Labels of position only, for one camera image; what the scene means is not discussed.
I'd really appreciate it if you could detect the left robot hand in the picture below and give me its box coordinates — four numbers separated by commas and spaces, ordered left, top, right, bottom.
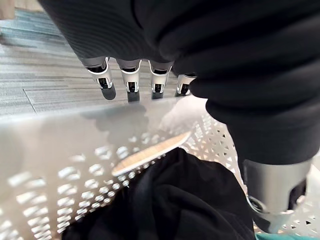
38, 0, 320, 233

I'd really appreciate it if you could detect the white plastic laundry basket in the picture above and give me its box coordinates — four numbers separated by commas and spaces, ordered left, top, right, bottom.
0, 94, 320, 240

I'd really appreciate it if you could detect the black garment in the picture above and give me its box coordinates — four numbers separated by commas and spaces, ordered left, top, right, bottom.
61, 147, 256, 240

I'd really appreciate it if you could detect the teal garment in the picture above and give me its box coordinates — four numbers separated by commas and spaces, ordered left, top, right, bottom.
253, 232, 320, 240

